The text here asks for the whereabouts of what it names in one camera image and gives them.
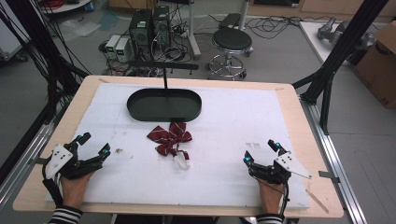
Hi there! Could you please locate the white foam mat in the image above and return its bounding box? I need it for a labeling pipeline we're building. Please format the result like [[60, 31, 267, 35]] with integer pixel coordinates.
[[45, 81, 311, 210]]

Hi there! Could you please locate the aluminium rail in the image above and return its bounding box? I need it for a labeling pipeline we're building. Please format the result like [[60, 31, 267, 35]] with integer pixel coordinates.
[[0, 101, 64, 204], [299, 95, 369, 224]]

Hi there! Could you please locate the person's right hand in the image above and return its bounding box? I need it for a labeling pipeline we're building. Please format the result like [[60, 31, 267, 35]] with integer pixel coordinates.
[[257, 178, 286, 217]]

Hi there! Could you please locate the white power supply unit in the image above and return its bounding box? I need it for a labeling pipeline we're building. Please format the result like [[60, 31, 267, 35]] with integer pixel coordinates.
[[105, 34, 121, 60], [114, 37, 133, 63]]

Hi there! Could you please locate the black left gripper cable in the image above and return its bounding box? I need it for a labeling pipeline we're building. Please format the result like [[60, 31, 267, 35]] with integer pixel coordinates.
[[41, 162, 65, 208]]

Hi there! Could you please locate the black round stool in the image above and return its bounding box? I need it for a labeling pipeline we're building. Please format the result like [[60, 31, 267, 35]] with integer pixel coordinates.
[[205, 27, 254, 81]]

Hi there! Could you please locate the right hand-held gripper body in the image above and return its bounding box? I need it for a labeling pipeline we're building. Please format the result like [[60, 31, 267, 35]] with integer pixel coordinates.
[[247, 151, 313, 186]]

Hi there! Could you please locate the white desk leg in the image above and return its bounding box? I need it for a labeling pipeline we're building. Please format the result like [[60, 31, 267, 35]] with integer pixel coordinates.
[[186, 0, 203, 61]]

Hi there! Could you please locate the brown cardboard box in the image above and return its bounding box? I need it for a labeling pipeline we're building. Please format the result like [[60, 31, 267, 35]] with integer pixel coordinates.
[[352, 21, 396, 109]]

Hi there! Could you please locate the person's left hand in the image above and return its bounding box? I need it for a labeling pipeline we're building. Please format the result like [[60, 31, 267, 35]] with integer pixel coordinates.
[[60, 172, 95, 208]]

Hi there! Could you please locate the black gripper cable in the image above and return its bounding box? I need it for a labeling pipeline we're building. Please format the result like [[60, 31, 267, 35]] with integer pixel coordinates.
[[41, 162, 65, 208], [253, 175, 291, 220]]

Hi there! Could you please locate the white platform board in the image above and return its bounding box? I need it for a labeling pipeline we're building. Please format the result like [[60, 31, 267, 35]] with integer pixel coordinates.
[[299, 21, 358, 67]]

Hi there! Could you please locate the red striped bow tie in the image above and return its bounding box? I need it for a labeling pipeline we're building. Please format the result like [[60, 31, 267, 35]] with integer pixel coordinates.
[[146, 121, 193, 171]]

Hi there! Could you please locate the black oval tray stand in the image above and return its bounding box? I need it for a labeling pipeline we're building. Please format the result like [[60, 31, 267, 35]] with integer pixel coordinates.
[[126, 60, 203, 123]]

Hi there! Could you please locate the flat black case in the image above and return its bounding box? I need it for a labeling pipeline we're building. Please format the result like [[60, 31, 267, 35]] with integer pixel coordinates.
[[219, 12, 242, 30]]

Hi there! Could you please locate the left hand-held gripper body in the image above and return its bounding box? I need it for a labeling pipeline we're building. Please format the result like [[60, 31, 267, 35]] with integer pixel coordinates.
[[45, 141, 104, 181]]

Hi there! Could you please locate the thin wooden stick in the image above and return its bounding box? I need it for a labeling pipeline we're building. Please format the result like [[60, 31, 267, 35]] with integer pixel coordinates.
[[305, 188, 330, 215]]

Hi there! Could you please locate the metal table bracket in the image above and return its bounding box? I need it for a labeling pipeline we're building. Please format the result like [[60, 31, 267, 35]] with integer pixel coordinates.
[[318, 170, 341, 185]]

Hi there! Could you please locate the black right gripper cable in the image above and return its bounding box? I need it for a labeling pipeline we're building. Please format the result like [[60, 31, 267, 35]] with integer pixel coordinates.
[[253, 175, 291, 220]]

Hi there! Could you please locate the black computer tower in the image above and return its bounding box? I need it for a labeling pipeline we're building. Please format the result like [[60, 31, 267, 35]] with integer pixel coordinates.
[[128, 8, 154, 61], [151, 5, 173, 52]]

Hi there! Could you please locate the tangle of floor cables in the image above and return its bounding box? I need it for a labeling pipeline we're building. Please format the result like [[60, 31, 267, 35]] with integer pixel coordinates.
[[208, 13, 334, 40]]

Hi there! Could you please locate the black metal frame stand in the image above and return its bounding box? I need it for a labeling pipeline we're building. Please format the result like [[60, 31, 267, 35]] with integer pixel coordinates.
[[291, 0, 390, 135], [0, 0, 92, 126]]

